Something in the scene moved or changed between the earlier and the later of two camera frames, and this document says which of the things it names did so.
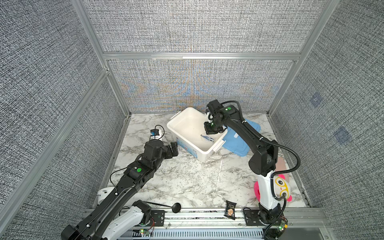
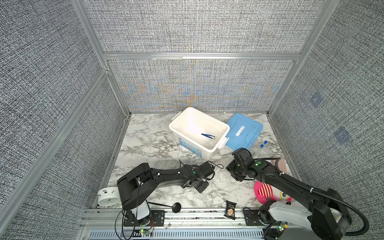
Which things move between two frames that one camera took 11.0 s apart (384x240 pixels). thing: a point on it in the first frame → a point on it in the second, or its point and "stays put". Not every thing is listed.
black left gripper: [169, 154] → [202, 189]
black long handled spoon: [176, 207] stays put
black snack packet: [230, 207] stays put
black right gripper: [208, 130] → [229, 168]
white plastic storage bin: [187, 128] stays put
